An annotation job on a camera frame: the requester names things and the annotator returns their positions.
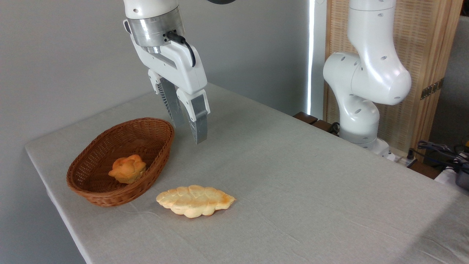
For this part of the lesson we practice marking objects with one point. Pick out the long braided bread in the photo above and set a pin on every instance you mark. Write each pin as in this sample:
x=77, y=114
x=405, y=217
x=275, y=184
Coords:
x=194, y=201

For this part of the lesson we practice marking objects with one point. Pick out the dark grey round device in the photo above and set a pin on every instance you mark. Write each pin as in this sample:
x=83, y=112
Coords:
x=463, y=178

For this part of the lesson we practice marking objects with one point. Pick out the dark brown wooden block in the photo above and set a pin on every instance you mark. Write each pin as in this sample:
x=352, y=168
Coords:
x=425, y=170
x=305, y=117
x=323, y=125

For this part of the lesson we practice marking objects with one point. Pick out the brown wicker oval basket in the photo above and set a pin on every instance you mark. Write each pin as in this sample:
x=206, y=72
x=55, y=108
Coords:
x=154, y=139

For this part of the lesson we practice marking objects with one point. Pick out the grey tablecloth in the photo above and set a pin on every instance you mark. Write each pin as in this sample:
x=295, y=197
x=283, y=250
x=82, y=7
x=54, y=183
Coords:
x=293, y=201

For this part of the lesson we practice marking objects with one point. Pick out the dark metal screen hinge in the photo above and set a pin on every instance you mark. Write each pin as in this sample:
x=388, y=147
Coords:
x=432, y=88

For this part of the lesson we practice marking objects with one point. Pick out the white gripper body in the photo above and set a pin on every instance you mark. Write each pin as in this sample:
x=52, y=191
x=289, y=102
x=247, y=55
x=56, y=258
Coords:
x=179, y=69

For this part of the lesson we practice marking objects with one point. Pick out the wooden woven folding screen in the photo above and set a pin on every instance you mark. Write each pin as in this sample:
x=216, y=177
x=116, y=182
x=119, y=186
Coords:
x=425, y=36

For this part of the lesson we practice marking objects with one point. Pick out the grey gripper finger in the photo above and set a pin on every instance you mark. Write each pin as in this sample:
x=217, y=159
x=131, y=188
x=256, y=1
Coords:
x=170, y=102
x=198, y=124

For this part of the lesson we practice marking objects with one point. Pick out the small orange bread roll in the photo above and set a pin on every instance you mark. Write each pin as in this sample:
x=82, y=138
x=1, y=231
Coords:
x=127, y=169

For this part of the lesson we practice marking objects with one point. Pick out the white vertical window frame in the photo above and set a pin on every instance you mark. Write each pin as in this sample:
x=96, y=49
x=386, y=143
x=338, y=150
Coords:
x=317, y=55

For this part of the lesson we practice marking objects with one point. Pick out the white power strip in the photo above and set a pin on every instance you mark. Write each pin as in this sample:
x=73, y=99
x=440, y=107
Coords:
x=401, y=158

